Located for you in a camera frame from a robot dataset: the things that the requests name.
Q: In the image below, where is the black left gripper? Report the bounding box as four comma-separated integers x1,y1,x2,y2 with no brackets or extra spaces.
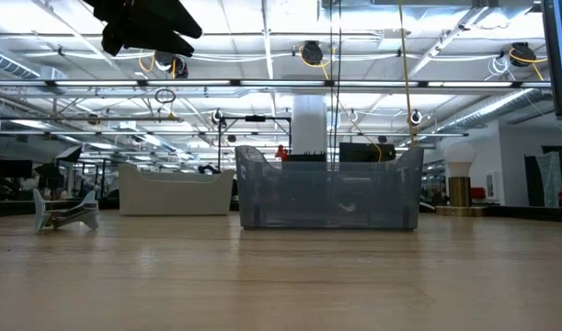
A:
82,0,203,58

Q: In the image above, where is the white plastic bin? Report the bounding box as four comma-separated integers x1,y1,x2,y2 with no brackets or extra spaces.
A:
118,163,236,217

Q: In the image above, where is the white staple remover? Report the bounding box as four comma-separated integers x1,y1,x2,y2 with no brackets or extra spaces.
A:
31,187,100,234

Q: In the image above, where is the long ceiling light bar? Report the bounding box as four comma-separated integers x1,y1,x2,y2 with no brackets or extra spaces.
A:
0,78,552,89

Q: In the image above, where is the black softbox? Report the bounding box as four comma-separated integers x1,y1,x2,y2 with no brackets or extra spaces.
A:
54,145,84,164

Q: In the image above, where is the black lamp shade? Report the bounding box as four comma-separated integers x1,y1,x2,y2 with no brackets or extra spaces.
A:
34,162,64,190

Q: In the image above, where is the white building column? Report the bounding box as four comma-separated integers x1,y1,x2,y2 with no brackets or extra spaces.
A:
292,94,328,155

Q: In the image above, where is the black low box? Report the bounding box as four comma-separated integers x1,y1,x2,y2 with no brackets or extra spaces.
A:
288,153,327,163

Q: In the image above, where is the black background monitor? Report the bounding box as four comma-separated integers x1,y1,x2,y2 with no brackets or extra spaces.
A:
0,159,34,179

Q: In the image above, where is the grey translucent plastic bin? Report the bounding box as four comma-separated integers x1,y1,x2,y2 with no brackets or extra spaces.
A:
235,144,425,231

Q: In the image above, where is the giant light bulb model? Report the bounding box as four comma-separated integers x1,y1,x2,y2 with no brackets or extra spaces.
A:
443,141,477,207

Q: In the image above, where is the wooden board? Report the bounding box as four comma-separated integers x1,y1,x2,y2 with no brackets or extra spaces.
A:
435,205,488,218

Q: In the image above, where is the black computer monitor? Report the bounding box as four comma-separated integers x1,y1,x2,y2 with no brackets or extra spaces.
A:
541,0,562,117

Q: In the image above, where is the black upright panel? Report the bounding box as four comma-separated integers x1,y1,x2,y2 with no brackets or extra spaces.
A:
523,154,546,208

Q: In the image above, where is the teal cloth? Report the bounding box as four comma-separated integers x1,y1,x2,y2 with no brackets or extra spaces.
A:
537,152,562,207

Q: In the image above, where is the black ceiling cable reel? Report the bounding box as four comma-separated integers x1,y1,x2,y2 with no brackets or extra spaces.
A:
300,40,326,66
510,41,538,68
153,49,189,79

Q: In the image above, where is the black frame stand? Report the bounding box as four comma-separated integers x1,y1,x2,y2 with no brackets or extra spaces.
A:
217,114,293,176

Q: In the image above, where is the black hanging cable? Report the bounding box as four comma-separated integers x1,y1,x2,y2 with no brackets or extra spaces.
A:
328,0,335,171
336,0,343,171

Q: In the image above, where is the yellow hanging cord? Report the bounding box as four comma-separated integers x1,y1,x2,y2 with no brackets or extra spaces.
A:
396,0,419,148

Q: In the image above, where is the silver ventilation duct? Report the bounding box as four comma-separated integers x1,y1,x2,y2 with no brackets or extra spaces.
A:
439,88,546,133

